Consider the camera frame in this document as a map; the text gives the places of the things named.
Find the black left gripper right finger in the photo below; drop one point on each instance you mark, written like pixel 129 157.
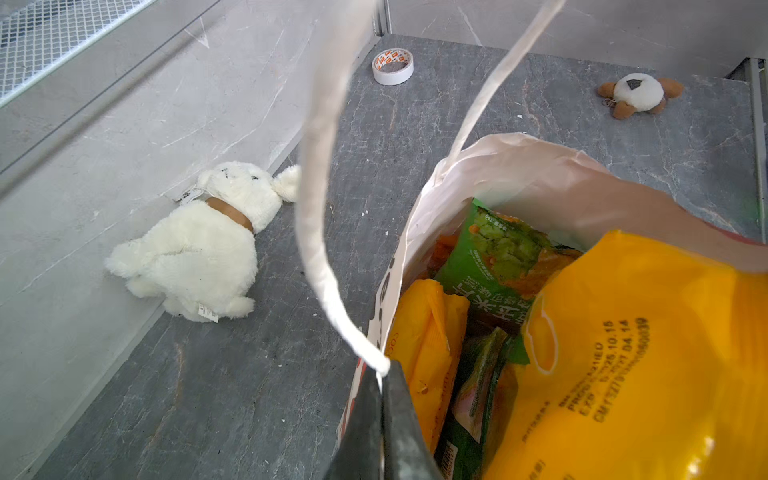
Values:
pixel 405 453

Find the white wire mesh basket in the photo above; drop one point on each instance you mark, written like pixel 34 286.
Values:
pixel 41 37

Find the strawberry print paper bag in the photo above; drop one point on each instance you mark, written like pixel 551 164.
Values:
pixel 556 189

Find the green corn chip bag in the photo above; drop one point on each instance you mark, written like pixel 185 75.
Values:
pixel 500 264

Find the small brown white plush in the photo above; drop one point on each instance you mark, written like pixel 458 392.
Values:
pixel 639 92

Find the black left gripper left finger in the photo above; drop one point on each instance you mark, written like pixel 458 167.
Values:
pixel 359 454

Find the orange yellow snack bag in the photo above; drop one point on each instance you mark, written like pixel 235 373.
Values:
pixel 426 338

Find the white plush bear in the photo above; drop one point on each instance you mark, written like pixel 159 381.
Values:
pixel 201 259

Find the large yellow snack bag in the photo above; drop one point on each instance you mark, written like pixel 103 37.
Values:
pixel 645 362

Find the white tape roll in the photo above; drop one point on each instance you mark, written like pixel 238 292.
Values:
pixel 393 66

